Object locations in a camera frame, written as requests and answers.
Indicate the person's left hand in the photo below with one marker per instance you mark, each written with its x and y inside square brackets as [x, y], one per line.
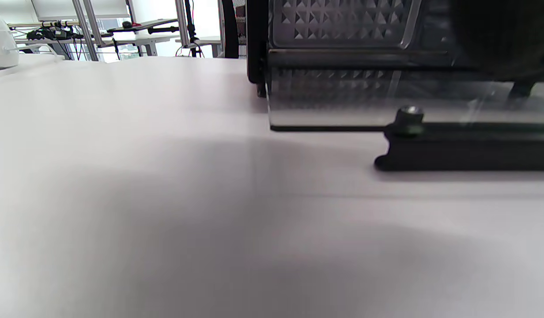
[506, 35]

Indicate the red toaster oven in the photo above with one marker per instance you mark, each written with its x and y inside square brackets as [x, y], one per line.
[338, 26]

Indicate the white rounded appliance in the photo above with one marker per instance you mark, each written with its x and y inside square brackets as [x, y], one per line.
[0, 42]

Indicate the aluminium frame post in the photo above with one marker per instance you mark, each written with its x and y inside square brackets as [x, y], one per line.
[87, 26]
[182, 22]

